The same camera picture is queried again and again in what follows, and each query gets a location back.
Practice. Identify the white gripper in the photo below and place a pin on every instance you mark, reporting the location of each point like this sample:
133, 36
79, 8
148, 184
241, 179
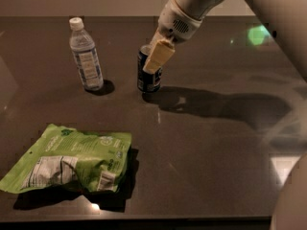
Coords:
175, 25

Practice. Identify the blue pepsi can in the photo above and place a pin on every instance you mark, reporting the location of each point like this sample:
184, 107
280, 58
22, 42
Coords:
147, 83

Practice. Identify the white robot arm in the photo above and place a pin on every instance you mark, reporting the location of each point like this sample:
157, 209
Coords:
286, 23

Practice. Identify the clear blue-label plastic bottle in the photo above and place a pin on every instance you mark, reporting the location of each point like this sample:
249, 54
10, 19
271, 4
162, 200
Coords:
85, 55

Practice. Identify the green chip bag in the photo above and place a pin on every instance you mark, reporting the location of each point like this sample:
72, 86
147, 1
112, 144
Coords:
85, 162

